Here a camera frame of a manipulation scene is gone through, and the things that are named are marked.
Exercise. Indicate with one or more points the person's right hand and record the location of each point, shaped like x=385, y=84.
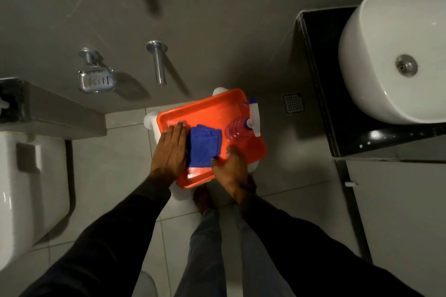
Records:
x=232, y=175

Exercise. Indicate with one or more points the person's left hand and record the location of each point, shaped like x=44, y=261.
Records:
x=169, y=155

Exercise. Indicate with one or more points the person's left fingers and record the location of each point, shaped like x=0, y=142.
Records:
x=174, y=135

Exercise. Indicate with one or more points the person's right thumb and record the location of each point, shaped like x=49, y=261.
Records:
x=217, y=164

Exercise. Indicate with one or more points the blue cloth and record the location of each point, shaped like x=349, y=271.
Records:
x=202, y=147

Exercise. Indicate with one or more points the person's right forearm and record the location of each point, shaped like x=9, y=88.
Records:
x=313, y=255

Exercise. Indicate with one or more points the person's left forearm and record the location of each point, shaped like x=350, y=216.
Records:
x=104, y=244

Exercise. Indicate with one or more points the white plastic stool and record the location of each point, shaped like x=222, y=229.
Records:
x=149, y=121

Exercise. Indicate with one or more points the person's left foot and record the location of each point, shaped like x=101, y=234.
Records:
x=203, y=199

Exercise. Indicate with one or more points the pink spray bottle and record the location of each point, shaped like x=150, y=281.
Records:
x=237, y=130

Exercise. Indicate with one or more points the orange plastic tray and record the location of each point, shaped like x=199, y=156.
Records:
x=209, y=112

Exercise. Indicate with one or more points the person's left leg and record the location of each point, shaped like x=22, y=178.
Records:
x=204, y=258

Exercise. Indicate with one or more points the person's leg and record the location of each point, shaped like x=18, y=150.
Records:
x=204, y=258
x=254, y=258

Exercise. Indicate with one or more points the square floor drain grate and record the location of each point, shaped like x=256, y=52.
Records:
x=293, y=103

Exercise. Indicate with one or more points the person's right leg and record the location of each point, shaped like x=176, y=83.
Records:
x=254, y=258

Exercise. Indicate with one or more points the grey ledge with black top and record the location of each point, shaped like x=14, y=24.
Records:
x=62, y=112

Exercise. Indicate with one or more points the black stone countertop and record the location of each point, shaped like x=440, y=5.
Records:
x=327, y=105

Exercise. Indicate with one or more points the white cabinet knob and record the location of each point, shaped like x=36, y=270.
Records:
x=351, y=183

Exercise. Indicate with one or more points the white round object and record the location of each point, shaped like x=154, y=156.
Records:
x=144, y=286

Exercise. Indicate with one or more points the white toilet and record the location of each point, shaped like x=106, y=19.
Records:
x=31, y=202

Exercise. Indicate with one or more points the grey vanity cabinet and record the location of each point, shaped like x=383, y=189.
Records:
x=400, y=223

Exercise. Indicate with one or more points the chrome sink drain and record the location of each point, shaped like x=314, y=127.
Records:
x=406, y=65

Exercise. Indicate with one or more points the white sink basin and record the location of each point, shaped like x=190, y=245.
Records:
x=390, y=28

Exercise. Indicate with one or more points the chrome wall peg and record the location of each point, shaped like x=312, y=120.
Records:
x=158, y=63

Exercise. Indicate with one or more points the chrome wall soap dish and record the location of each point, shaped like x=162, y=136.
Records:
x=97, y=80

